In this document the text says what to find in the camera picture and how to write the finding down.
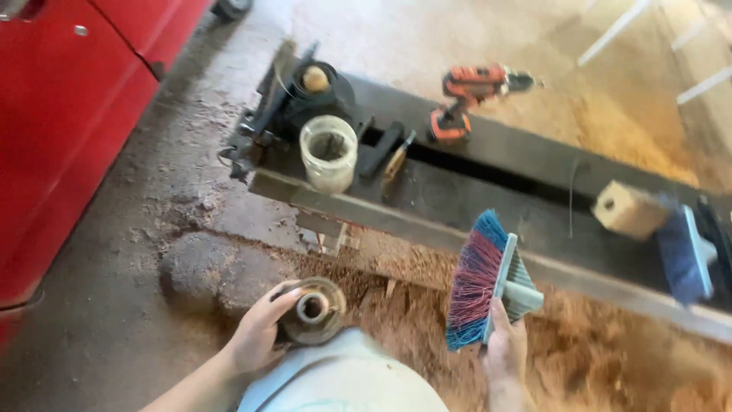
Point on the pale wooden block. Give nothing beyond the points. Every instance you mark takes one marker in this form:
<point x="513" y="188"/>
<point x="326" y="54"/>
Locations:
<point x="629" y="210"/>

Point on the red car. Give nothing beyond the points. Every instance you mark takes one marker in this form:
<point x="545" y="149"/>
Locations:
<point x="63" y="126"/>

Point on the red and blue broom head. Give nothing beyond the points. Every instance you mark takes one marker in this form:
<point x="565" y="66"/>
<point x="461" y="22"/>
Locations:
<point x="474" y="280"/>

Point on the person's right hand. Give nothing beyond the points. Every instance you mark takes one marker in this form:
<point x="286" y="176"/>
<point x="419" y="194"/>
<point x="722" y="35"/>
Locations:
<point x="506" y="349"/>

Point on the person's white shirt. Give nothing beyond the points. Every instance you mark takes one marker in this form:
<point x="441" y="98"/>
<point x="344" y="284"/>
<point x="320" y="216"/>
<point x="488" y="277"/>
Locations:
<point x="343" y="377"/>

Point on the black car wheel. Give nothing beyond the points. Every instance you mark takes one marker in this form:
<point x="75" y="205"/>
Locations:
<point x="231" y="8"/>

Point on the black lathe tool rest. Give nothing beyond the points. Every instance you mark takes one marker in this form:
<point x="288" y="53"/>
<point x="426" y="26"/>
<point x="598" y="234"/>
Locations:
<point x="380" y="150"/>

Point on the round wooden piece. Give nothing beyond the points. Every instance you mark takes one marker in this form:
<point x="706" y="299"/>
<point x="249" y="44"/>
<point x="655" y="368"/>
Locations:
<point x="313" y="312"/>

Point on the white metal frame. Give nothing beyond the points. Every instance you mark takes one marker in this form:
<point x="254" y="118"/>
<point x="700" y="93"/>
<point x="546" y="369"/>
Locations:
<point x="657" y="40"/>

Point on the dusty glass jar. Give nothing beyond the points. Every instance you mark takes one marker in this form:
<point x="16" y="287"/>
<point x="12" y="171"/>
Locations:
<point x="329" y="154"/>

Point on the person's left hand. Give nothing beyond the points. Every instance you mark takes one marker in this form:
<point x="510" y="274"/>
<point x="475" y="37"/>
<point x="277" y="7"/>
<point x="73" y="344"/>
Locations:
<point x="254" y="337"/>

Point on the black lathe headstock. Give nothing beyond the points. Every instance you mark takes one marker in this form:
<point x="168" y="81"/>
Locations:
<point x="297" y="100"/>

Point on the dark metal lathe bed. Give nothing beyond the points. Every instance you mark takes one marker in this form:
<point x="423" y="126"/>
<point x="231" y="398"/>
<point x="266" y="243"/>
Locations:
<point x="486" y="189"/>

